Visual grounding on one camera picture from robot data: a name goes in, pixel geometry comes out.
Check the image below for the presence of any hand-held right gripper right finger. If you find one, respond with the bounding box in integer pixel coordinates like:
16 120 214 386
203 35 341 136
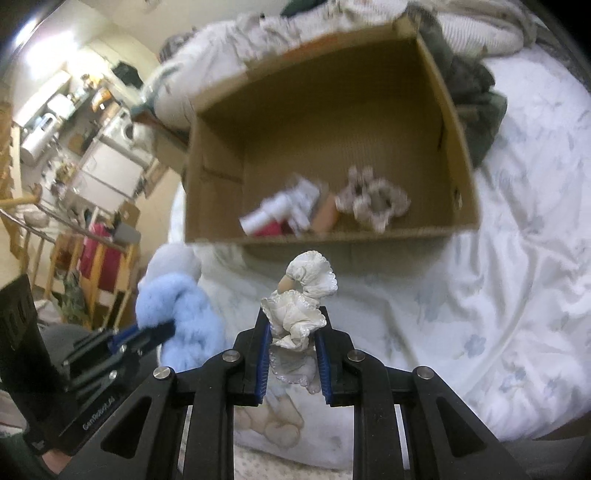
314 311 531 480

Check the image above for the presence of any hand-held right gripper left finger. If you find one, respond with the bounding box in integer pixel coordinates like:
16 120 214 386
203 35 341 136
99 307 273 480

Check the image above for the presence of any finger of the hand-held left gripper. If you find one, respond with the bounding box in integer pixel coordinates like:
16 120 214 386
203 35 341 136
68 347 161 387
68 320 177 366

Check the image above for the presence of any light blue fluffy scrunchie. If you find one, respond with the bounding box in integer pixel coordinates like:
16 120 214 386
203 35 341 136
136 244 227 373

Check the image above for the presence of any white frilly scrunchie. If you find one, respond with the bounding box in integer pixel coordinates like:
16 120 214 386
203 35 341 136
261 250 341 396

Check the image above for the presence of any pink soft item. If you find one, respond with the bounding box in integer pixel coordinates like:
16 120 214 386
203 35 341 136
254 220 290 239

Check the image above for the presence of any tan foam tube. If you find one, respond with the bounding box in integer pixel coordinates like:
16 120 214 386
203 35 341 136
310 193 341 234

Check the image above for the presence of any small white container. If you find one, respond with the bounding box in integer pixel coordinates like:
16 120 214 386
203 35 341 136
288 176 325 232

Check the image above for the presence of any beige lace scrunchie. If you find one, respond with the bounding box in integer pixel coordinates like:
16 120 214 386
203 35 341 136
335 166 411 234

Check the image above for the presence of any brown cardboard box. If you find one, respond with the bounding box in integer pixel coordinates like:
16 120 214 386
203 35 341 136
184 21 481 246

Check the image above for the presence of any person's left leg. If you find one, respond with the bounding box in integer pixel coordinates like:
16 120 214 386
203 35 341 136
38 323 94 354

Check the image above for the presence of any colourful wooden rack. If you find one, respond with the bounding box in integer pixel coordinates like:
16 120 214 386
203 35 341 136
45 220 140 306

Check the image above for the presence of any white cabinet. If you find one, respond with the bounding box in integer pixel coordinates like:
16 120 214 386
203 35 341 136
75 137 154 200

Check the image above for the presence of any white washing machine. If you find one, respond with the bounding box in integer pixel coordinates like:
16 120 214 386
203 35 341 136
107 108 145 149

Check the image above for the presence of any white round appliance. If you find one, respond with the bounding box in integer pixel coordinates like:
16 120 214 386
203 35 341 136
20 115 62 163

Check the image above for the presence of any black hanging garment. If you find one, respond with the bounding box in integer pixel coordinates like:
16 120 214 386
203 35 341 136
113 62 142 87

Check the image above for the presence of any white printed quilt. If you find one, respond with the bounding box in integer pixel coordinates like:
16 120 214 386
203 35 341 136
152 0 541 131

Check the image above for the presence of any dark patterned clothing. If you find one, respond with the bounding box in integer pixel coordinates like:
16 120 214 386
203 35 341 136
418 18 509 168

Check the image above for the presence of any dark green pillow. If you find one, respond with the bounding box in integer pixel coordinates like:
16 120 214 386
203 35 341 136
281 0 334 16

